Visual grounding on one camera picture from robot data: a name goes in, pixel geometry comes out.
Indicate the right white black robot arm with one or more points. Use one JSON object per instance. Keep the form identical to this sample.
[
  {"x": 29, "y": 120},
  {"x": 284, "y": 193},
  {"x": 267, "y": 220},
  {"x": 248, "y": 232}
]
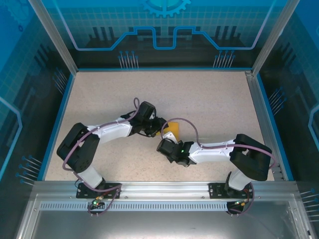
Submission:
[{"x": 249, "y": 164}]

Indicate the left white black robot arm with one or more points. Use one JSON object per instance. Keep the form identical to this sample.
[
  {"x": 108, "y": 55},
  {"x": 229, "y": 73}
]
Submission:
[{"x": 82, "y": 159}]

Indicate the grey metal tray panel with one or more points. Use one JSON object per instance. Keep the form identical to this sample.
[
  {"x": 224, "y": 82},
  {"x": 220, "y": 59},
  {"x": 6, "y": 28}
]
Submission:
[{"x": 162, "y": 226}]

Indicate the aluminium mounting rail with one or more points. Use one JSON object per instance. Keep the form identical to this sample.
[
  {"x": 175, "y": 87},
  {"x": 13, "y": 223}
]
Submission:
[{"x": 164, "y": 189}]

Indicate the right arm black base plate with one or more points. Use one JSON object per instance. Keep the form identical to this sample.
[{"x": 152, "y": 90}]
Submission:
[{"x": 215, "y": 191}]

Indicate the aluminium side rail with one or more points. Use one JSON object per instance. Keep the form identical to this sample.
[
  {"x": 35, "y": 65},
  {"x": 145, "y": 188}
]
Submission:
[{"x": 258, "y": 99}]

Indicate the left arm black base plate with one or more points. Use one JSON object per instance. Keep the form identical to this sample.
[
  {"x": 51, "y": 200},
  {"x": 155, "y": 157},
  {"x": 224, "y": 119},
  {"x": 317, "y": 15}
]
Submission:
[{"x": 82, "y": 194}]

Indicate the aluminium frame post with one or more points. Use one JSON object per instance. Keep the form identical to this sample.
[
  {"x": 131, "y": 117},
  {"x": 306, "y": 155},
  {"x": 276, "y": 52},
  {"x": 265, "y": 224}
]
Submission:
[
  {"x": 274, "y": 37},
  {"x": 53, "y": 37}
]

